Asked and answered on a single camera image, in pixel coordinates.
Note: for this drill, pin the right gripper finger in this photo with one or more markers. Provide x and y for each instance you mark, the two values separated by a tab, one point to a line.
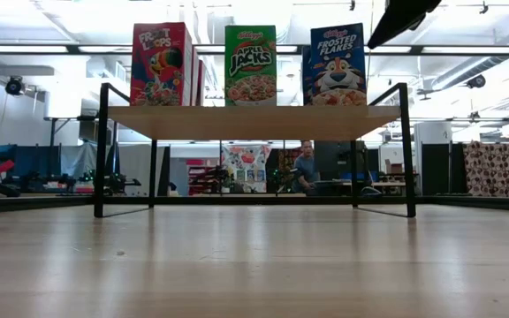
402	20

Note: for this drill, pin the blue Frosted Flakes cereal box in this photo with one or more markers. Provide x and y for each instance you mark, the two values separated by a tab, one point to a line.
338	66

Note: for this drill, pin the green Apple Jacks cereal box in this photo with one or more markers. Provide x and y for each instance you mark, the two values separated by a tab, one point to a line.
250	66

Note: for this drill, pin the cardboard box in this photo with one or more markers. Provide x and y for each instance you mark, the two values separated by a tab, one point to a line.
394	167

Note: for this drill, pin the dark monitor screen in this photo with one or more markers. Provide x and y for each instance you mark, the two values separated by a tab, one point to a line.
338	159

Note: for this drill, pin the black panel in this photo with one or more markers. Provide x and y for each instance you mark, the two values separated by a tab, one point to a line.
435	170

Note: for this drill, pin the brown patterned curtain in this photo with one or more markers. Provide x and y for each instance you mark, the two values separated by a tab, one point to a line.
491	170

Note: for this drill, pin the person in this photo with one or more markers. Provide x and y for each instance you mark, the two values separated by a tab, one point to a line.
306	170

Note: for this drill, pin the colourful printed cloth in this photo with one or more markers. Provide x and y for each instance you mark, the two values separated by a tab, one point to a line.
248	161

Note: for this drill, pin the red storage rack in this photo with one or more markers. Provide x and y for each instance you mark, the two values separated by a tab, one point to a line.
198	176

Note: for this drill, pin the white partition panel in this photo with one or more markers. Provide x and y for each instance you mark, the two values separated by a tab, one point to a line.
137	161

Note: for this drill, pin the black background machine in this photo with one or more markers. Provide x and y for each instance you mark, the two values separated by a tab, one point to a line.
124	183

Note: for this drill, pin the blue tarp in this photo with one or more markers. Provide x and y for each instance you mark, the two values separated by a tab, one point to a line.
38	159

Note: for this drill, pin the black round ceiling camera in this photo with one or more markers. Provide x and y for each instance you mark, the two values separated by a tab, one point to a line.
14	86
475	81

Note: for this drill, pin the black metal table frame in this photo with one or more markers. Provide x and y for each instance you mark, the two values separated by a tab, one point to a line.
237	200

